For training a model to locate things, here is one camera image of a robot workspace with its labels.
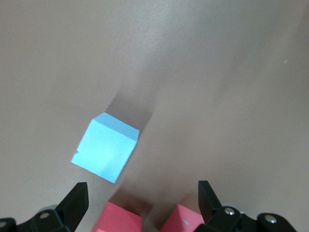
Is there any red foam block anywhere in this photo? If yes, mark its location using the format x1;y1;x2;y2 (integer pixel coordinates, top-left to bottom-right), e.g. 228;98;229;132
93;202;142;232
160;204;206;232

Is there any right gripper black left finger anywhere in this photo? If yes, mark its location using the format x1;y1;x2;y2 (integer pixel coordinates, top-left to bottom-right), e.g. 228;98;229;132
0;182;89;232

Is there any light blue foam block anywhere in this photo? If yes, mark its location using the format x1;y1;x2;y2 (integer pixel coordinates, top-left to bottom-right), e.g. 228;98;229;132
71;112;140;184

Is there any brown table cover sheet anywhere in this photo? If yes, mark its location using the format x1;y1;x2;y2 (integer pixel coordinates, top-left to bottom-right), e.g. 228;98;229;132
0;0;309;232

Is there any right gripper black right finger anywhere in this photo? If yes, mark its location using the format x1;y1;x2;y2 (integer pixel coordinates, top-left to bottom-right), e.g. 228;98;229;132
197;180;296;232

